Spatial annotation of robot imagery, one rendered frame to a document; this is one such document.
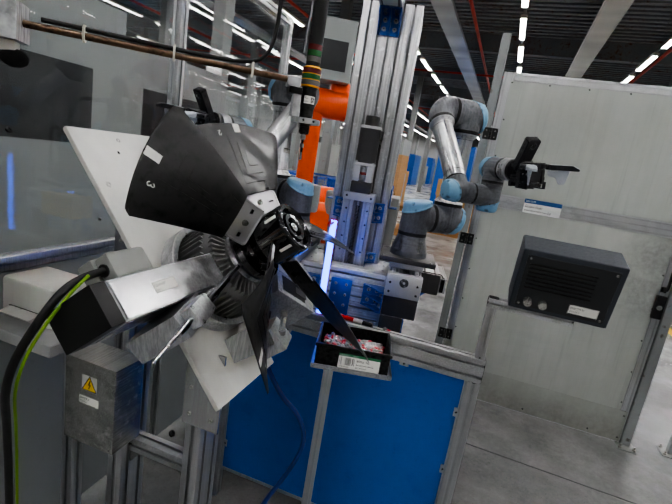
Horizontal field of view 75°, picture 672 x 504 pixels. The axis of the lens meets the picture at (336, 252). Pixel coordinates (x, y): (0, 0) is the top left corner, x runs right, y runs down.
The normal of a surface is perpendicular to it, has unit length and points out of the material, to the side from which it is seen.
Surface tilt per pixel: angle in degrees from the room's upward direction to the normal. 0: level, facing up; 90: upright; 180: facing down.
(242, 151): 44
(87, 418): 90
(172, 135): 72
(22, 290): 90
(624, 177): 90
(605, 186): 89
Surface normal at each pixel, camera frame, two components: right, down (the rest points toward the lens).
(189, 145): 0.76, -0.01
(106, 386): -0.32, 0.15
